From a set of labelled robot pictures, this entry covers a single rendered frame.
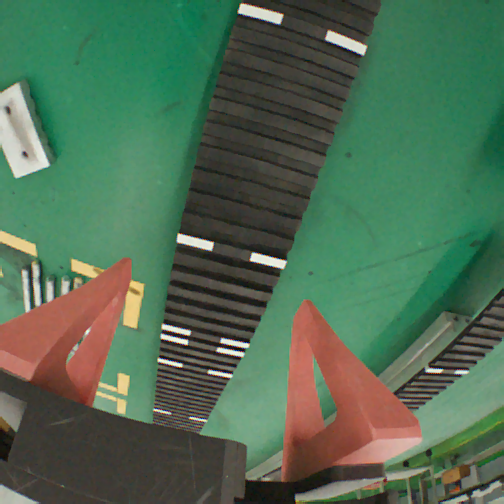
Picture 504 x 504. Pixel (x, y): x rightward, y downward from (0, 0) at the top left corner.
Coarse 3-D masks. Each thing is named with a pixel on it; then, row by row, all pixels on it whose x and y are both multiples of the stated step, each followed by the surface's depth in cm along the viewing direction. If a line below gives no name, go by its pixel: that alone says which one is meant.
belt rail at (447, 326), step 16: (448, 320) 20; (464, 320) 21; (432, 336) 22; (448, 336) 20; (416, 352) 23; (432, 352) 21; (400, 368) 24; (416, 368) 22; (384, 384) 26; (400, 384) 23; (272, 464) 45
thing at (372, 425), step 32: (320, 320) 12; (320, 352) 11; (288, 384) 13; (352, 384) 9; (288, 416) 12; (320, 416) 12; (352, 416) 8; (384, 416) 7; (288, 448) 11; (320, 448) 9; (352, 448) 7; (384, 448) 7; (256, 480) 9; (288, 480) 10; (320, 480) 8; (352, 480) 8
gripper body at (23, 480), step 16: (0, 432) 5; (0, 448) 4; (0, 464) 4; (0, 480) 4; (16, 480) 4; (32, 480) 4; (32, 496) 4; (48, 496) 4; (64, 496) 4; (80, 496) 4; (368, 496) 6; (384, 496) 6
